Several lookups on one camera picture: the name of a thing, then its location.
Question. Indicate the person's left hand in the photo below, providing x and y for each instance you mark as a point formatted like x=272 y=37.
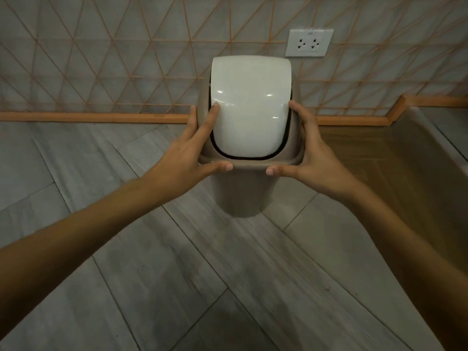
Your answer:
x=175 y=171

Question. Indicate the person's right hand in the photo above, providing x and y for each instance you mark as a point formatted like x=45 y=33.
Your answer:
x=321 y=168

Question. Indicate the person's left thumb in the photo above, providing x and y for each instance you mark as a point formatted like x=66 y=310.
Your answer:
x=215 y=168

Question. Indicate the person's left middle finger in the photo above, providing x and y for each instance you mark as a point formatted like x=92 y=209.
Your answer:
x=191 y=122

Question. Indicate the person's right thumb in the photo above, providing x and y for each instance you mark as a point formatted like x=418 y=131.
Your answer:
x=283 y=171

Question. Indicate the beige bin lid white flap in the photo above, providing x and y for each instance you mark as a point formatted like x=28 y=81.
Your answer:
x=252 y=105

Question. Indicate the person's right forearm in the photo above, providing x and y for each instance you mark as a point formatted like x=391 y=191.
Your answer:
x=413 y=259

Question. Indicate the person's left forearm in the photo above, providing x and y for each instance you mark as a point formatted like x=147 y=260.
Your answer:
x=73 y=244

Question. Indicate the beige trash bin body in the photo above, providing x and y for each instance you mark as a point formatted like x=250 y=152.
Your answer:
x=243 y=193

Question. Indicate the wooden baseboard strip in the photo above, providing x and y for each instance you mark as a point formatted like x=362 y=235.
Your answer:
x=91 y=117

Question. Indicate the white wall power outlet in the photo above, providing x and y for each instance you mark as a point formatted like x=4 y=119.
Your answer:
x=309 y=42

